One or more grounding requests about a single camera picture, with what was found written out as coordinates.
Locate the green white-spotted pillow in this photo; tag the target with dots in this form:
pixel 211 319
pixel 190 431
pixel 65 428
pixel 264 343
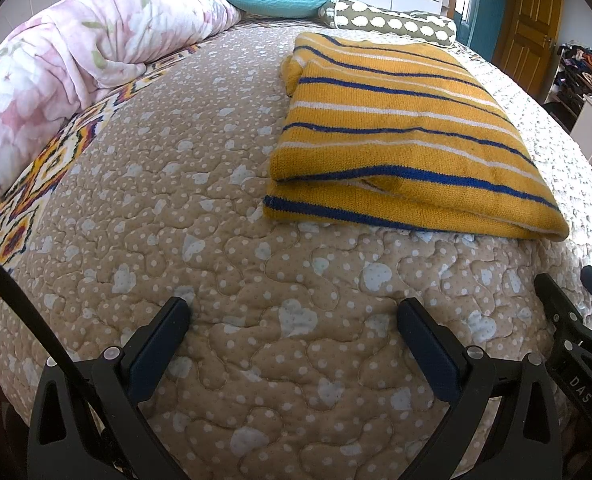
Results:
pixel 391 19

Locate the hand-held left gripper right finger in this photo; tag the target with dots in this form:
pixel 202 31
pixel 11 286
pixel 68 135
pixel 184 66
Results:
pixel 428 350

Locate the yellow wooden door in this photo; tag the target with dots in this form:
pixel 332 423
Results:
pixel 528 20

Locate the brown spotted quilt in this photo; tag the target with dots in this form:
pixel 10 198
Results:
pixel 216 210

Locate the yellow striped knit sweater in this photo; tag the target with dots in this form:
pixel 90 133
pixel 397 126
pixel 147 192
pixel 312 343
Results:
pixel 401 130

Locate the cluttered shoe rack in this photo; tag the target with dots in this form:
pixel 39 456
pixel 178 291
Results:
pixel 583 70

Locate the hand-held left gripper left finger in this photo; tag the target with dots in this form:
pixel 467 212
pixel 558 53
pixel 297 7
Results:
pixel 158 345

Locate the teal door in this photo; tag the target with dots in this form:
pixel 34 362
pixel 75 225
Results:
pixel 481 0

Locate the colourful patterned bed sheet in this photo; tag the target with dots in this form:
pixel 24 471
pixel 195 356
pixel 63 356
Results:
pixel 61 150

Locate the pink floral duvet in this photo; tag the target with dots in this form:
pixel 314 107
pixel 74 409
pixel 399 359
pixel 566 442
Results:
pixel 66 60

